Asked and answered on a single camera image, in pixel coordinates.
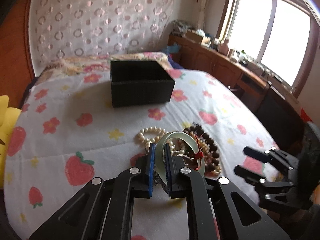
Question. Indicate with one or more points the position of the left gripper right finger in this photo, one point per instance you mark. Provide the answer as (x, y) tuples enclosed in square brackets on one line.
[(217, 209)]

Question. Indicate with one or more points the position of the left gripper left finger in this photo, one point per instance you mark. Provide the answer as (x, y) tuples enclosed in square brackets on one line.
[(102, 209)]

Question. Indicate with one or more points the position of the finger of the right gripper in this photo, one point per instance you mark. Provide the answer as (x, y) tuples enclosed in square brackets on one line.
[(255, 177), (270, 156)]

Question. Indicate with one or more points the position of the pale green jade bangle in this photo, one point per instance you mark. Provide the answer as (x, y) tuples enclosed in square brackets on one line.
[(180, 139)]

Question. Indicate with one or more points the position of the black jewelry box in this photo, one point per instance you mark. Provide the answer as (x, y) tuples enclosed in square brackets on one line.
[(139, 82)]

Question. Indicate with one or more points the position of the long wooden sideboard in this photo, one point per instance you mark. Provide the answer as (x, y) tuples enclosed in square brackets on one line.
[(259, 95)]

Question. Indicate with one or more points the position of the strawberry flower print bedsheet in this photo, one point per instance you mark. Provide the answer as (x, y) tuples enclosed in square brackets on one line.
[(68, 133)]

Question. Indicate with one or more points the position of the pink bottle on sideboard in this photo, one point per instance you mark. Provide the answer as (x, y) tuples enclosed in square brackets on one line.
[(224, 48)]

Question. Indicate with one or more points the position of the dark blue blanket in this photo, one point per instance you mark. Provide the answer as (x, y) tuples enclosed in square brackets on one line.
[(174, 64)]

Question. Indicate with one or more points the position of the yellow striped plush toy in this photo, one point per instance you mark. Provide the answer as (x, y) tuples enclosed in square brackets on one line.
[(9, 116)]

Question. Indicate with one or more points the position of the floral quilt at bedhead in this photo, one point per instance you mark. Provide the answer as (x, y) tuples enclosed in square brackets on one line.
[(72, 66)]

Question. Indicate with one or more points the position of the cardboard box on sideboard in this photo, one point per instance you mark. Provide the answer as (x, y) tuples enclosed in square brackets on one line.
[(194, 36)]

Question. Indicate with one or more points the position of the wooden wardrobe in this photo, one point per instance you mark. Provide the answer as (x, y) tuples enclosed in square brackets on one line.
[(16, 66)]

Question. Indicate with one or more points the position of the pink circle pattern curtain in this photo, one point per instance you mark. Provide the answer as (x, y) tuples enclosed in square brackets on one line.
[(68, 28)]

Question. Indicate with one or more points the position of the window with brown frame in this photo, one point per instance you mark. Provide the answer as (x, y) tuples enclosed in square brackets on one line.
[(279, 35)]

